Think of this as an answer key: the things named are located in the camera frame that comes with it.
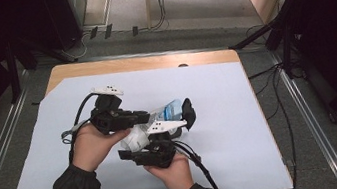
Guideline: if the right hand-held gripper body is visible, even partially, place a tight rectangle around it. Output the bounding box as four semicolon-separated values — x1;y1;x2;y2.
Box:
127;116;194;173

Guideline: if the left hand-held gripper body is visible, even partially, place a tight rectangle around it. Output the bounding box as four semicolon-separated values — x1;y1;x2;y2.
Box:
85;81;144;138

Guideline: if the white and blue pouch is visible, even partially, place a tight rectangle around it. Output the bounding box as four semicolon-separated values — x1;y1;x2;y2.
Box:
114;98;189;155

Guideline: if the glass jar with black lid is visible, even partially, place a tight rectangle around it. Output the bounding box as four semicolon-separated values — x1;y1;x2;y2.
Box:
157;96;200;143

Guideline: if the person's right hand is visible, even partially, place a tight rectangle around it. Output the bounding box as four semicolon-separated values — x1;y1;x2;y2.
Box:
142;151;196;189

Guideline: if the person's left hand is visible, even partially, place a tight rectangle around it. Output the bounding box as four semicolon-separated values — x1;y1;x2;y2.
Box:
66;117;137;175

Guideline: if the white table mat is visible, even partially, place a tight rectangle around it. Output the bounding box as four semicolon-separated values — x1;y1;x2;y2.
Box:
0;47;295;189

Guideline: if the black metal stand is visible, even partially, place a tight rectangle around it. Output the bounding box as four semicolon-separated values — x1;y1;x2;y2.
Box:
0;24;84;107

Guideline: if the dark cabinet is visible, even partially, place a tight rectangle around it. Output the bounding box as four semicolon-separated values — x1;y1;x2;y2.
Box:
40;0;95;55

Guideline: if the black tripod stand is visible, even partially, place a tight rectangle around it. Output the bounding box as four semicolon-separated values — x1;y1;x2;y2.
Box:
223;3;309;88

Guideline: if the left hand-held gripper cable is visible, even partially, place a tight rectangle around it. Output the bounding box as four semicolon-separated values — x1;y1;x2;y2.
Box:
55;92;106;165

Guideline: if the hand-held gripper cable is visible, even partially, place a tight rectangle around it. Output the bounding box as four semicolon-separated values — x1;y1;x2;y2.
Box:
55;92;106;165
171;134;220;189

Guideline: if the right hand-held gripper cable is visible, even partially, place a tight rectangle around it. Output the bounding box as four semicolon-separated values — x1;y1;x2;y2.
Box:
171;134;220;189

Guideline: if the white floor cable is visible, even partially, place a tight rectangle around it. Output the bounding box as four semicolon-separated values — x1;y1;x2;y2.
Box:
58;31;98;63

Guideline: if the black hanging cable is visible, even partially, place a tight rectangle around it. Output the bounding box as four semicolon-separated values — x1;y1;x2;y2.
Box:
141;0;172;32

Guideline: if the black floor cable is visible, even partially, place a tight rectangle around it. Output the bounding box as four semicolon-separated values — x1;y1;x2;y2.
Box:
246;61;304;189

